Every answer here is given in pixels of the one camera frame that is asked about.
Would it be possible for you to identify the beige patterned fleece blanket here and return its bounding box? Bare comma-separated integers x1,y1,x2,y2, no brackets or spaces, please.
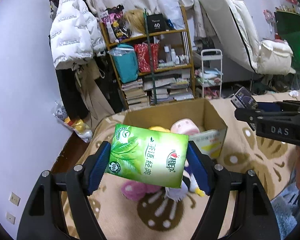
61,89,300,240

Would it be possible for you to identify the yellow plush toy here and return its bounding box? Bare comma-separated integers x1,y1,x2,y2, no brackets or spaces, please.
149,126,170,133

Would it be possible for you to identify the stack of books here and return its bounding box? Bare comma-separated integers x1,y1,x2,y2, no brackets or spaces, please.
122,79,148,105

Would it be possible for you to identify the black box number 40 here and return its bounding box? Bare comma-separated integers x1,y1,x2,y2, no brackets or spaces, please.
146,14,166,33

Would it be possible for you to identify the green tissue pack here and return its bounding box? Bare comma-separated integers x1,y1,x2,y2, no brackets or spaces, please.
106,124,189,189

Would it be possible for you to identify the cardboard box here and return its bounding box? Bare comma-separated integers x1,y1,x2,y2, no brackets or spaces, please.
123,98,228,159

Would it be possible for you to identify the lower wall socket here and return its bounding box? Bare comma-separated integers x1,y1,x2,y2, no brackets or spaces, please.
6,212,15,225

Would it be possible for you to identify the pink swiss roll plush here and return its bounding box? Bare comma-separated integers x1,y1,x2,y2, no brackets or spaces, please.
170,119,200,135

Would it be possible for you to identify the plastic bag with toys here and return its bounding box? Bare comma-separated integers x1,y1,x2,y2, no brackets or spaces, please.
52,101,93,143

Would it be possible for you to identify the blue fleece blanket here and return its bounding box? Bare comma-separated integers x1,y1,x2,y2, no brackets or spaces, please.
270,182,300,240

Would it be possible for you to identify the blonde wig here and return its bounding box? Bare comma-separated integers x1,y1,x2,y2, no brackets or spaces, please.
123,9,146,36

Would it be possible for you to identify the red gift bag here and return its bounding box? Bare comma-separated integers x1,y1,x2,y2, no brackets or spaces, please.
134,43,160,73

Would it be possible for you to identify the wooden bookshelf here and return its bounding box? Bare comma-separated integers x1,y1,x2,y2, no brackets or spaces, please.
100,5,195,110

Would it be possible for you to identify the teal bag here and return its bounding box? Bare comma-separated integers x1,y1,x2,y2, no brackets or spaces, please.
108,44,139,83

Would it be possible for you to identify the purple haired plush doll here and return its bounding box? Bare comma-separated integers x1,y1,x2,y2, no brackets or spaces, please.
165,160,205,202

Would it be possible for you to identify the white puffer jacket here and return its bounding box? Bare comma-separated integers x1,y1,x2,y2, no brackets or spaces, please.
50,0,106,70

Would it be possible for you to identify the wall socket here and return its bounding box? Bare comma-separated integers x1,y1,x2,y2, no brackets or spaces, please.
9,192,20,206
6,212,15,225

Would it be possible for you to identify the white rolling cart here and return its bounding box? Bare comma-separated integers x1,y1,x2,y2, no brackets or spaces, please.
193,49,223,100

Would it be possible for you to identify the cream cushion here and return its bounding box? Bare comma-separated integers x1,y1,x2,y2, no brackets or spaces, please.
257,40,296,75

